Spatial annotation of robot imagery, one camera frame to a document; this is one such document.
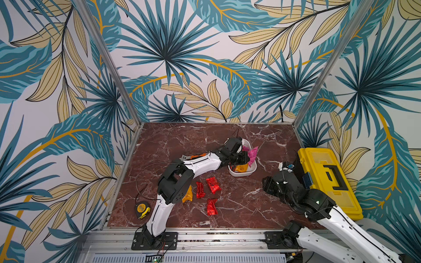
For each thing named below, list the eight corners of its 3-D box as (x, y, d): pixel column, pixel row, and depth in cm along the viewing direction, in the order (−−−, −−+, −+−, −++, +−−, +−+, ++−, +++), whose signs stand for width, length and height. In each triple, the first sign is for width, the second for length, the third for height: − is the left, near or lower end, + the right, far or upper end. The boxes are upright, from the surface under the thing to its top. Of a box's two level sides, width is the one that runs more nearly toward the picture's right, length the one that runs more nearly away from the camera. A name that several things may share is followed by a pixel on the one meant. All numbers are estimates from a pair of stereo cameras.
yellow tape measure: (135, 218, 81) (132, 216, 78) (139, 204, 85) (136, 201, 82) (148, 218, 81) (146, 216, 78) (151, 204, 85) (149, 201, 83)
